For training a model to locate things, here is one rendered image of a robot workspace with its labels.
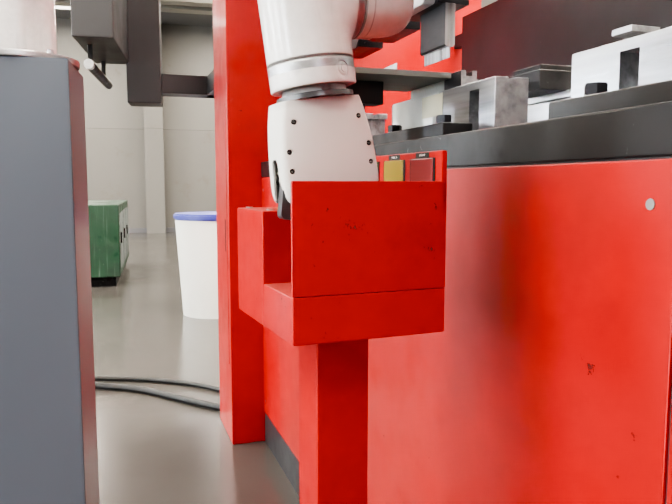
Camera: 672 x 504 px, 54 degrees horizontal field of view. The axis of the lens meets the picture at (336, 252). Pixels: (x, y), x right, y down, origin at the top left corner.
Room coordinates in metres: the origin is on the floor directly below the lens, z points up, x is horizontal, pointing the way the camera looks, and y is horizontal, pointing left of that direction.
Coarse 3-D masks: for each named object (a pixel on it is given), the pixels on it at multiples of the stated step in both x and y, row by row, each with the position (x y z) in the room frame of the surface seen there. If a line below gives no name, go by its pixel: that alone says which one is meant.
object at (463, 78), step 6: (456, 72) 1.16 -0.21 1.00; (462, 72) 1.15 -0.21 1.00; (468, 72) 1.17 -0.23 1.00; (474, 72) 1.16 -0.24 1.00; (456, 78) 1.16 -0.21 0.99; (462, 78) 1.15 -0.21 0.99; (468, 78) 1.15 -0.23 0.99; (474, 78) 1.16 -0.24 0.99; (444, 84) 1.20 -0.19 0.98; (450, 84) 1.18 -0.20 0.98; (456, 84) 1.16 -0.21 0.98; (462, 84) 1.15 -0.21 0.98
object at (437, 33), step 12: (432, 12) 1.26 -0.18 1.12; (444, 12) 1.22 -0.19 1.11; (432, 24) 1.26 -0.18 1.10; (444, 24) 1.22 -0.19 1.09; (420, 36) 1.31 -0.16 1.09; (432, 36) 1.26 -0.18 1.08; (444, 36) 1.22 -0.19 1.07; (420, 48) 1.31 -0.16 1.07; (432, 48) 1.26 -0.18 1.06; (444, 48) 1.24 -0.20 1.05; (432, 60) 1.28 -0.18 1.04
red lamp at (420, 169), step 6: (414, 162) 0.69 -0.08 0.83; (420, 162) 0.68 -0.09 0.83; (426, 162) 0.67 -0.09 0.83; (432, 162) 0.66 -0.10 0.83; (414, 168) 0.69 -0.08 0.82; (420, 168) 0.68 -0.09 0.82; (426, 168) 0.67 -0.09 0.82; (432, 168) 0.66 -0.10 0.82; (414, 174) 0.69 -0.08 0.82; (420, 174) 0.68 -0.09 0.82; (426, 174) 0.67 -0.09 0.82; (432, 174) 0.66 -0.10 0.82; (414, 180) 0.69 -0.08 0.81; (420, 180) 0.68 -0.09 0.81; (426, 180) 0.67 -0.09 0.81; (432, 180) 0.66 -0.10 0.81
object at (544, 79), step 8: (544, 64) 1.29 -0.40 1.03; (512, 72) 1.37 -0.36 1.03; (520, 72) 1.35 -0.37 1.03; (528, 72) 1.30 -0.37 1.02; (536, 72) 1.28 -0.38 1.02; (544, 72) 1.27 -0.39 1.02; (552, 72) 1.28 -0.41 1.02; (560, 72) 1.28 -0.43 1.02; (568, 72) 1.29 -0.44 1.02; (536, 80) 1.28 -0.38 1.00; (544, 80) 1.27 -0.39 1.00; (552, 80) 1.28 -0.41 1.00; (560, 80) 1.28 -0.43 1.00; (568, 80) 1.29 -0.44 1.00; (528, 88) 1.30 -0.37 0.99; (536, 88) 1.28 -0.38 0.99; (544, 88) 1.27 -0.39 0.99; (552, 88) 1.28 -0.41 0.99; (560, 88) 1.29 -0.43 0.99; (568, 88) 1.29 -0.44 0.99; (528, 96) 1.37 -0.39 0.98
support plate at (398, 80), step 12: (360, 72) 1.12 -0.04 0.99; (372, 72) 1.13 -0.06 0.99; (384, 72) 1.13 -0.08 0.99; (396, 72) 1.14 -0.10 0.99; (408, 72) 1.15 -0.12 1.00; (420, 72) 1.16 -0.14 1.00; (432, 72) 1.16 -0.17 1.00; (444, 72) 1.17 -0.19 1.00; (384, 84) 1.25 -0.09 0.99; (396, 84) 1.25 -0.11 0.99; (408, 84) 1.25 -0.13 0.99; (420, 84) 1.25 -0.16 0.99
